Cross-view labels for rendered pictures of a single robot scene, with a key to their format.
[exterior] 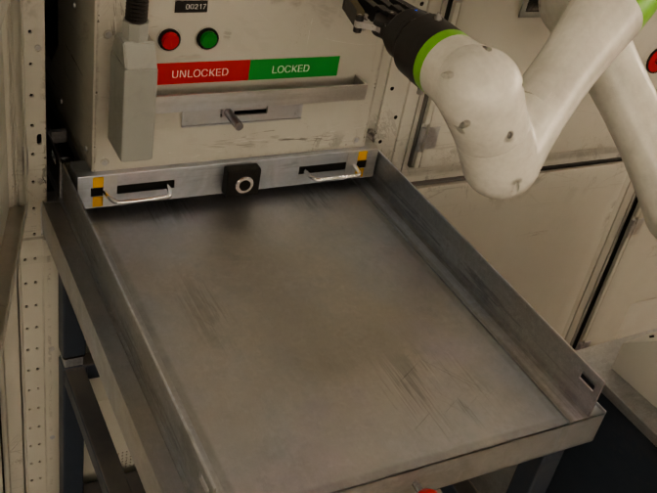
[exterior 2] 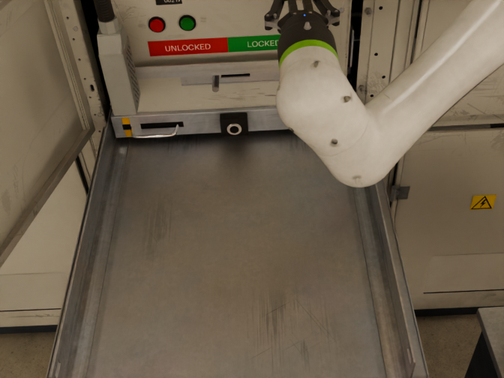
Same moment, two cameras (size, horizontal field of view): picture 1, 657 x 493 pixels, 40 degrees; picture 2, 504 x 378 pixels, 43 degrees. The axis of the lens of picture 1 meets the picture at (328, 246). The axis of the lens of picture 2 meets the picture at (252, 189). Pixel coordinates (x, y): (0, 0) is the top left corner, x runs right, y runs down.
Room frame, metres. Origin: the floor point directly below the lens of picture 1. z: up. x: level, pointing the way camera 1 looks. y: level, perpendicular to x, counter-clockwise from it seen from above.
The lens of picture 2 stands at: (0.40, -0.49, 1.79)
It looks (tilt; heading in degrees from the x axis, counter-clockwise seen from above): 45 degrees down; 35
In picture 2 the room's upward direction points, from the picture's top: 4 degrees counter-clockwise
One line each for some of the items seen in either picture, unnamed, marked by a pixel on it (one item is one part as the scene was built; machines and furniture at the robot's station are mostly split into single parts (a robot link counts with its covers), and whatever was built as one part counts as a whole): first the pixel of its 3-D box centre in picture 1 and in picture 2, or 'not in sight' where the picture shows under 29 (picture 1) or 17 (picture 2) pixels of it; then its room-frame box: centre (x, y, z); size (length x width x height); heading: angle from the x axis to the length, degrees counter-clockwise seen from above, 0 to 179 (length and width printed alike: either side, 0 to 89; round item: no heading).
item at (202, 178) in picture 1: (233, 169); (234, 115); (1.31, 0.18, 0.89); 0.54 x 0.05 x 0.06; 123
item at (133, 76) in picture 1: (132, 94); (119, 68); (1.13, 0.31, 1.09); 0.08 x 0.05 x 0.17; 33
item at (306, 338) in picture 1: (301, 314); (235, 239); (1.06, 0.02, 0.82); 0.68 x 0.62 x 0.06; 33
